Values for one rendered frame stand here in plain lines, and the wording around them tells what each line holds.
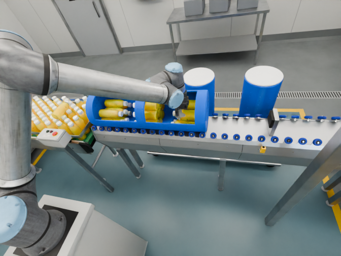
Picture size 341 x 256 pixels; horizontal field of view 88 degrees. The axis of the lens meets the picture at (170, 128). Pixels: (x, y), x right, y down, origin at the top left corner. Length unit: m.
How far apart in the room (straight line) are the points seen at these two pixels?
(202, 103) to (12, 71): 0.85
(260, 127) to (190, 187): 1.09
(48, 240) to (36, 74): 0.72
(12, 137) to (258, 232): 1.90
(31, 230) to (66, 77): 0.62
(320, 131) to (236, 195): 1.02
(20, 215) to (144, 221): 1.38
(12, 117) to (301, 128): 1.51
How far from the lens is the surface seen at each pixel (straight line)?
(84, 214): 1.05
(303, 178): 1.22
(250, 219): 2.04
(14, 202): 0.92
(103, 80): 0.64
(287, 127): 1.42
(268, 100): 1.65
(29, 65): 0.59
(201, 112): 1.08
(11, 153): 0.89
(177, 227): 2.00
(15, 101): 0.77
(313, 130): 1.46
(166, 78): 0.93
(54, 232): 1.04
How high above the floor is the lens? 1.94
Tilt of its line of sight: 48 degrees down
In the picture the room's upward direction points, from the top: 15 degrees counter-clockwise
